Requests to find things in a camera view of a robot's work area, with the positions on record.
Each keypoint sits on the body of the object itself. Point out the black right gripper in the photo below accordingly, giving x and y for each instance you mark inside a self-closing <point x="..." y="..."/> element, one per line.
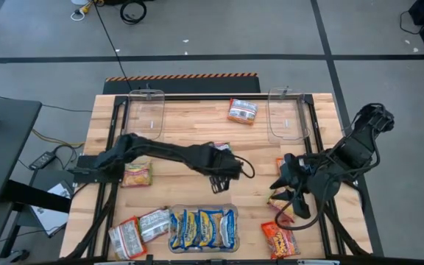
<point x="294" y="173"/>

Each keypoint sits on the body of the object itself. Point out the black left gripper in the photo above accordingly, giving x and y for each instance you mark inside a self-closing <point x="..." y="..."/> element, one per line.
<point x="226" y="165"/>

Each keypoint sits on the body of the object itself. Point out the green pink Maruchan ramen pack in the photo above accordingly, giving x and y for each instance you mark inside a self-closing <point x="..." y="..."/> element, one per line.
<point x="282" y="210"/>
<point x="154" y="224"/>
<point x="137" y="175"/>
<point x="222" y="146"/>

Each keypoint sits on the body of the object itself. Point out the clear plastic bin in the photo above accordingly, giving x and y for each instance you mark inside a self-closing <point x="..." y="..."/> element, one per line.
<point x="144" y="117"/>
<point x="204" y="207"/>
<point x="285" y="117"/>

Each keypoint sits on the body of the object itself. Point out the blue Maruchan ramen pack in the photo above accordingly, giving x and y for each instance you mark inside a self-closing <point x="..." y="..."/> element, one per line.
<point x="209" y="228"/>
<point x="228" y="228"/>
<point x="175" y="232"/>
<point x="190" y="230"/>

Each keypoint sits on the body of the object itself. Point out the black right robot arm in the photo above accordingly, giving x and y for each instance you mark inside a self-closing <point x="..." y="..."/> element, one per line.
<point x="355" y="151"/>

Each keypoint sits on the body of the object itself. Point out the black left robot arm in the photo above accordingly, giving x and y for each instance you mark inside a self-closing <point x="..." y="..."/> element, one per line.
<point x="160" y="150"/>

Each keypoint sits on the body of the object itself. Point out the small edge clamp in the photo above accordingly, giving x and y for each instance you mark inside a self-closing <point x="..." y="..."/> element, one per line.
<point x="285" y="90"/>
<point x="148" y="95"/>

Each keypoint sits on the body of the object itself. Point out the black hazard-striped floor mat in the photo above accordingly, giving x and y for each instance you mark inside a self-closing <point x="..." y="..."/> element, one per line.
<point x="182" y="85"/>

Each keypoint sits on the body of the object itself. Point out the white paper booklet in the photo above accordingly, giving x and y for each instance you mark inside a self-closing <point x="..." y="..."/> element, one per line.
<point x="52" y="219"/>

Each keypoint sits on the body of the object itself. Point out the black power adapter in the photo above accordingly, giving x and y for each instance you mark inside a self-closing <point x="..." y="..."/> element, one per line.
<point x="42" y="160"/>

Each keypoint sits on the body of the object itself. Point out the black desk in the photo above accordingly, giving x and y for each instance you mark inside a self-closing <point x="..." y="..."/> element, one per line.
<point x="2" y="158"/>

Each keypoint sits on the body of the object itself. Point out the black metal table frame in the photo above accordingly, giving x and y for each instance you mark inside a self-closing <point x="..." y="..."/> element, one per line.
<point x="308" y="99"/>

